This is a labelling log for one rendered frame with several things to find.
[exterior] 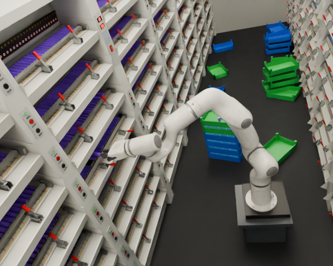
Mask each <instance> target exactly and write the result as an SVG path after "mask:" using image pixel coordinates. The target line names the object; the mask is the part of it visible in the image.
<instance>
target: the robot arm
mask: <svg viewBox="0 0 333 266"><path fill-rule="evenodd" d="M210 110H211V111H213V112H214V113H215V114H217V115H218V116H219V117H221V119H223V120H224V121H225V122H226V123H227V124H228V126H229V127H230V129H231V130H232V131H233V133H234V134H235V136H236V137H237V139H238V141H239V142H240V144H241V147H242V153H243V155H244V157H245V158H246V160H247V161H248V162H249V163H250V164H251V166H252V167H253V169H252V170H251V172H250V175H249V178H250V186H251V190H250V191H248V192H247V194H246V203H247V205H248V206H249V207H250V208H251V209H253V210H255V211H258V212H267V211H270V210H272V209H273V208H275V206H276V204H277V198H276V195H275V194H274V192H272V191H271V176H273V175H275V174H276V173H277V172H278V170H279V165H278V163H277V161H276V159H275V158H274V157H273V156H272V155H271V154H270V153H269V152H268V151H267V150H266V149H265V148H264V147H263V146H262V145H261V144H260V142H259V137H258V135H257V132H256V130H255V128H254V127H253V125H252V121H253V117H252V114H251V113H250V111H249V110H248V109H246V108H245V107H244V106H243V105H242V104H241V103H239V102H238V101H237V100H236V99H235V98H233V97H230V96H229V95H228V94H226V93H225V92H223V91H221V90H219V89H216V88H208V89H205V90H203V91H202V92H200V93H199V94H197V95H196V96H195V97H193V98H192V99H191V100H189V101H188V102H186V103H185V104H184V105H182V106H181V107H180V108H178V109H177V110H176V111H174V112H173V113H172V114H170V115H169V116H167V117H166V118H165V120H164V122H163V124H164V127H165V130H166V138H165V140H164V142H163V143H162V140H161V137H160V136H159V135H158V134H157V133H152V134H148V135H144V136H140V137H136V138H132V139H127V140H119V141H116V142H114V143H113V145H112V147H110V148H109V149H104V150H103V153H102V154H100V155H101V156H102V158H103V159H105V158H107V160H108V162H109V161H111V160H112V161H117V160H121V159H124V158H126V157H129V156H131V157H133V156H138V155H143V156H145V157H146V158H147V159H148V160H149V161H150V162H153V163H156V162H158V161H160V160H162V159H163V158H164V157H165V156H167V155H168V154H169V153H170V152H172V151H173V149H174V147H175V145H176V142H177V137H178V133H179V132H180V131H181V130H182V129H184V128H185V127H187V126H188V125H190V124H191V123H193V122H194V121H195V120H197V119H198V118H200V117H201V116H202V115H204V114H205V113H206V112H208V111H210Z"/></svg>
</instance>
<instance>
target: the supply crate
mask: <svg viewBox="0 0 333 266"><path fill-rule="evenodd" d="M218 117H219V116H218V115H217V114H215V113H214V112H213V111H211V110H210V111H208V112H206V113H205V114H204V115H203V116H202V117H200V121H201V125H202V126H213V127H224V128H230V127H229V126H228V124H227V123H226V122H225V121H224V120H223V119H222V120H220V121H221V122H219V121H218Z"/></svg>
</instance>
